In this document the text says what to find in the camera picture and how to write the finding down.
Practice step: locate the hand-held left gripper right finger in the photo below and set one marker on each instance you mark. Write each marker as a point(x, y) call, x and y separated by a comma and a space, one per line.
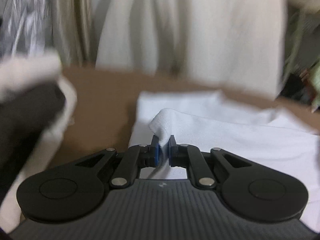
point(171, 152)

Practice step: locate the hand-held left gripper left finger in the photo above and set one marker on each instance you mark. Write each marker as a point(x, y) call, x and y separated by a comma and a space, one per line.
point(157, 152)

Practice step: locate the white towel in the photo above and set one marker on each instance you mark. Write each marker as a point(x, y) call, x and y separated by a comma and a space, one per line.
point(225, 135)

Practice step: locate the white hanging sheet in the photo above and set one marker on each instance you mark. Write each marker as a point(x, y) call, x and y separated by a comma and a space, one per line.
point(187, 30)

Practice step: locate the cream folded garment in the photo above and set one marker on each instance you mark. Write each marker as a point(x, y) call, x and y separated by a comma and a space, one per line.
point(27, 70)

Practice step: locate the green quilted cloth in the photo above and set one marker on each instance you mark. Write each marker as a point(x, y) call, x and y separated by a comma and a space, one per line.
point(315, 85)

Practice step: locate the beige curtain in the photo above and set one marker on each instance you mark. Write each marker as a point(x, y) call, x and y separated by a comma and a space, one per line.
point(70, 17)

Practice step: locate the crinkled silver foil sheet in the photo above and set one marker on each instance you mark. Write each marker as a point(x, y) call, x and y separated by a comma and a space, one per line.
point(25, 17)

